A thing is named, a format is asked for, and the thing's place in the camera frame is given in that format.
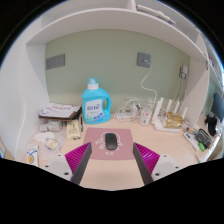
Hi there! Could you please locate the grey switch plate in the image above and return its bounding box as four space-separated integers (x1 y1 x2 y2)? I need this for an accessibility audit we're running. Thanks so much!
45 53 66 71

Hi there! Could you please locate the black computer mouse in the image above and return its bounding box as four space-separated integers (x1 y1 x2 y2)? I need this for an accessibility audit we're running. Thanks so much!
104 132 119 151

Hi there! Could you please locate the stack of books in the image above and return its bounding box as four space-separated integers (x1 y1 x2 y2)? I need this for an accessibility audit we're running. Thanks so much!
38 102 83 122

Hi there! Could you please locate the clear plastic bag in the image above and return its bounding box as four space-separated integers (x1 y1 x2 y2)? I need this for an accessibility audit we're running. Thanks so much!
33 130 66 151

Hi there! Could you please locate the white router with antennas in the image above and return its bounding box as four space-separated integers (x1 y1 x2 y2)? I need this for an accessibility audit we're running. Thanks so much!
151 96 189 133

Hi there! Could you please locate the white card packet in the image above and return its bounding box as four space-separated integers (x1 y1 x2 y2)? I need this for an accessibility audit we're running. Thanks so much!
25 142 40 168

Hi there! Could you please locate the blue detergent bottle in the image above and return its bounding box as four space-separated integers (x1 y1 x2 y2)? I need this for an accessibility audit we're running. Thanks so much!
81 77 112 125

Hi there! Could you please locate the grey wall socket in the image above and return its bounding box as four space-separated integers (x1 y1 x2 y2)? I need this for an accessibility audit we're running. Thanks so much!
136 51 152 69

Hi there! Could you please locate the black pencil case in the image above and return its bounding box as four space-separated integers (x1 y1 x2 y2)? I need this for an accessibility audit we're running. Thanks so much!
194 128 213 149

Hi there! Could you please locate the black cloth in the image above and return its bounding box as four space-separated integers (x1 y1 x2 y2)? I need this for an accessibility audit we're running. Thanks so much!
204 114 218 137

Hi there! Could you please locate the gold foil bag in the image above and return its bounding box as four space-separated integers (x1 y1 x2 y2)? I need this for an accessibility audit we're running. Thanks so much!
165 111 185 129

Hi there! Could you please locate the small round tin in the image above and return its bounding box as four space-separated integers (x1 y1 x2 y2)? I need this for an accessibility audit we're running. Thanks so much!
181 118 190 131

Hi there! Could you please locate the clear plastic jar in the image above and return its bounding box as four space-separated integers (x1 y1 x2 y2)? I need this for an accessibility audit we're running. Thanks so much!
139 106 153 127

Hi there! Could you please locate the white remote control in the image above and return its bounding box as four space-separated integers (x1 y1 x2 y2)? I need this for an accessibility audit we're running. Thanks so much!
183 130 201 152

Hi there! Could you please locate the black monitor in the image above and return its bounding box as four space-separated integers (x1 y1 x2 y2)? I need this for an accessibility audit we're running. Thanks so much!
210 91 224 123

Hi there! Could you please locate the pink mouse pad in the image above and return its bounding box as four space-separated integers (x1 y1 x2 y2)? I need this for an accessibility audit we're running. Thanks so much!
82 127 135 161

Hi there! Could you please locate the green tube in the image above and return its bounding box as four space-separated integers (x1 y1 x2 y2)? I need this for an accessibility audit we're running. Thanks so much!
198 141 207 153

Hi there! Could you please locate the white wall charger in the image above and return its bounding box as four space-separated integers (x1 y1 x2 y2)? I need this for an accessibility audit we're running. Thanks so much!
179 64 189 80

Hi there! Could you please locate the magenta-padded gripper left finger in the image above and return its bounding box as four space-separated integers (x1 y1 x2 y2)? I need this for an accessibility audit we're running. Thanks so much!
42 141 93 186

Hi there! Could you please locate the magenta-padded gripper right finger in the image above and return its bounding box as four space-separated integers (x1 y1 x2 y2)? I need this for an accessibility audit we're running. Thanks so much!
132 142 184 186

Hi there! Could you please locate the small yellow box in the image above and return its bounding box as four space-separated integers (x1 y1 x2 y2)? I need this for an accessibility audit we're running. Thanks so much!
66 119 82 141

